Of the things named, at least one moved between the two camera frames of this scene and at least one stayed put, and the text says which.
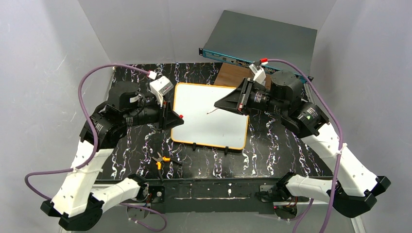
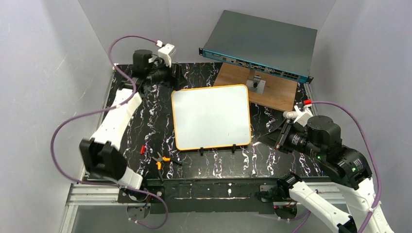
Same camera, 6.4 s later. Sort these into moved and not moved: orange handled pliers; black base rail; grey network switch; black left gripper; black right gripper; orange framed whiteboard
Moved: black left gripper; black right gripper
Not moved: orange handled pliers; black base rail; grey network switch; orange framed whiteboard
